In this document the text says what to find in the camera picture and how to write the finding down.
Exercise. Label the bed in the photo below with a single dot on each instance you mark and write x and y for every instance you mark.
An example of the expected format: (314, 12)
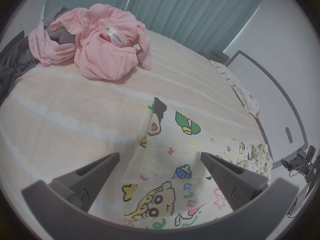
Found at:
(75, 114)

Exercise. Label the grey bedside table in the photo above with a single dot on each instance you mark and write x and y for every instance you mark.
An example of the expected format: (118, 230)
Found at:
(217, 56)

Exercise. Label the white printed pyjama top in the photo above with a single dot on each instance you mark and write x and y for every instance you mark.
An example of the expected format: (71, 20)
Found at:
(170, 159)

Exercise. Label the pile of clothes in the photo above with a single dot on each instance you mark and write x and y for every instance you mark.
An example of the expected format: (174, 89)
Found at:
(100, 46)

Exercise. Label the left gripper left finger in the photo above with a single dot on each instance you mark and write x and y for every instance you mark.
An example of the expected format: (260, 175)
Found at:
(82, 184)

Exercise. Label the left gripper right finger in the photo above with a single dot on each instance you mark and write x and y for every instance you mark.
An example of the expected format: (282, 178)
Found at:
(235, 181)

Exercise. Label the white printed pillow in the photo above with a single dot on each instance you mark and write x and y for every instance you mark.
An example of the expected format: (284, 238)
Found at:
(240, 91)

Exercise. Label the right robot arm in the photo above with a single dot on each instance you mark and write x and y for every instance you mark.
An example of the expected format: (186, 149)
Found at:
(312, 164)

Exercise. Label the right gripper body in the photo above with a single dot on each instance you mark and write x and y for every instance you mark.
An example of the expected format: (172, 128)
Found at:
(298, 165)

